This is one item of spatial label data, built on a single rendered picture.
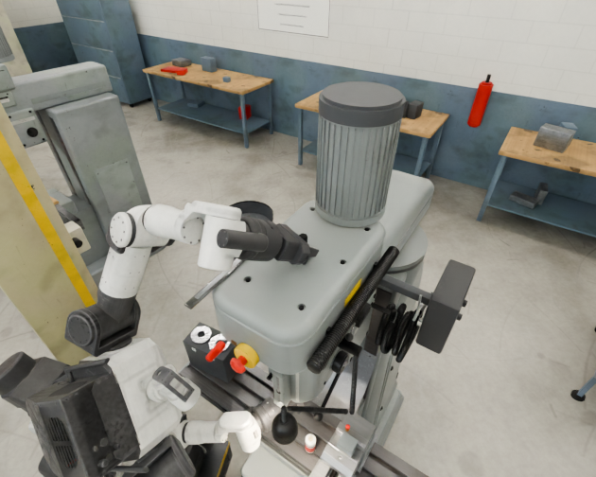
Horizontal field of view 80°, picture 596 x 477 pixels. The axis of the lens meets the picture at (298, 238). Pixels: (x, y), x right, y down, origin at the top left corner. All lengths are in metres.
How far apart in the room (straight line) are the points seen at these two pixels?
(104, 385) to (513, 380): 2.80
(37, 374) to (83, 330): 0.36
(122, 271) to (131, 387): 0.30
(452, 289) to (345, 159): 0.49
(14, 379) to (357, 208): 1.06
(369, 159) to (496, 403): 2.46
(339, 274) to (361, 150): 0.29
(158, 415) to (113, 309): 0.30
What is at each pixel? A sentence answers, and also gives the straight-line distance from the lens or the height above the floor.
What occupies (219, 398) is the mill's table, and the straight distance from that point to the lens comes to 1.74.
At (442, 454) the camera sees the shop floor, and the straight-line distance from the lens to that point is 2.77.
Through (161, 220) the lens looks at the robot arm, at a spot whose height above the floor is 2.04.
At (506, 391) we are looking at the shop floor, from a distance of 3.16.
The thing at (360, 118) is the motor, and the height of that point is 2.19.
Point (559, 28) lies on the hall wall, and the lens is 4.78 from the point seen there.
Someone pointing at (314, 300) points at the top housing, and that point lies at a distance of 0.77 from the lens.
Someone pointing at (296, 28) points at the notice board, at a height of 1.59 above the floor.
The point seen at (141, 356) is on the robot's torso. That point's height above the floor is 1.65.
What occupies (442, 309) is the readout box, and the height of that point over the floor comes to 1.70.
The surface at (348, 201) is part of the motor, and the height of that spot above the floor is 1.97.
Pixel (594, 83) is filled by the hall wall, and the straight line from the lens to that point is 4.88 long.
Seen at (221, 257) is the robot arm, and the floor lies 2.03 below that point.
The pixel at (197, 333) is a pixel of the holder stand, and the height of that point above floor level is 1.14.
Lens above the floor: 2.47
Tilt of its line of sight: 39 degrees down
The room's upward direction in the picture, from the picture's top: straight up
